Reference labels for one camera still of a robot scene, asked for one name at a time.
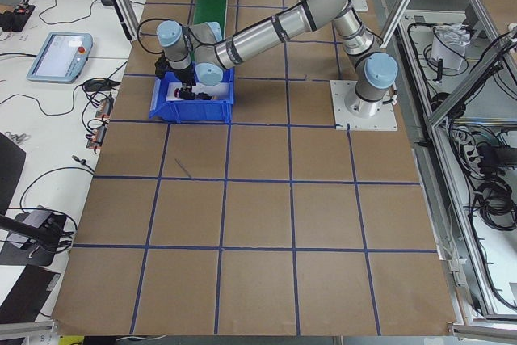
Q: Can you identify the black monitor stand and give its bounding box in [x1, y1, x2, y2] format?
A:
[1, 134, 74, 267]

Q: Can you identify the black electronics box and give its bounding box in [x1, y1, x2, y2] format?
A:
[0, 3, 36, 32]

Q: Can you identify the brown paper table cover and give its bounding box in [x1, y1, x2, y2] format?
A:
[52, 25, 456, 336]

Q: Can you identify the small circuit boards strip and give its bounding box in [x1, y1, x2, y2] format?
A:
[86, 96, 114, 150]

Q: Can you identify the white paper bag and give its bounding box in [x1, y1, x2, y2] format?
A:
[430, 23, 470, 70]

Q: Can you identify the black cable bundle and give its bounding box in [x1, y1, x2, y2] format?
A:
[470, 177, 517, 235]

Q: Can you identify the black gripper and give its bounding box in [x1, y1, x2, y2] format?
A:
[154, 57, 195, 99]

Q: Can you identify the teach pendant near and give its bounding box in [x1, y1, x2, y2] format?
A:
[27, 32, 93, 83]

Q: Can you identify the aluminium frame rail right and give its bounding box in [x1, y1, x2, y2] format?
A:
[427, 0, 516, 133]

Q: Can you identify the blue plastic bin near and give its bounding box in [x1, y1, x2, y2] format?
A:
[149, 69, 234, 123]

